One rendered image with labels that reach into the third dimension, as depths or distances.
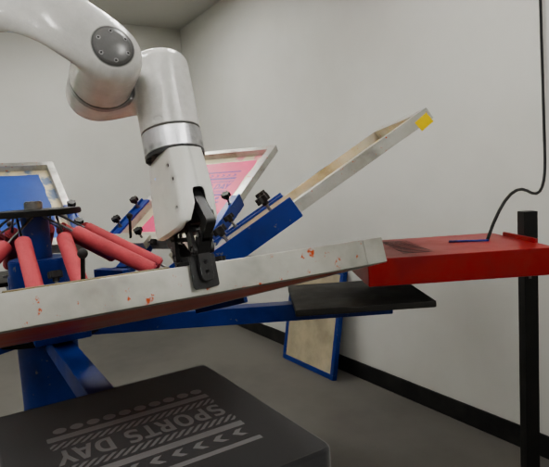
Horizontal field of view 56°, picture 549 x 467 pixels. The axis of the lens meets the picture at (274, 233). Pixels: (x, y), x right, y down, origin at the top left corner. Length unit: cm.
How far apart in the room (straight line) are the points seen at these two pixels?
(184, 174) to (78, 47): 17
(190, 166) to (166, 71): 13
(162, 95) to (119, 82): 7
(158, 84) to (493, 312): 240
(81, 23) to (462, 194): 244
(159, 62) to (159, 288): 28
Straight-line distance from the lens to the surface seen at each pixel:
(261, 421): 98
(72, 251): 176
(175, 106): 66
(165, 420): 103
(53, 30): 62
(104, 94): 64
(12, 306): 58
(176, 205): 61
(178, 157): 63
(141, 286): 60
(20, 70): 543
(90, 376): 140
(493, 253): 180
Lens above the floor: 137
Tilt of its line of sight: 6 degrees down
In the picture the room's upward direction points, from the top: 4 degrees counter-clockwise
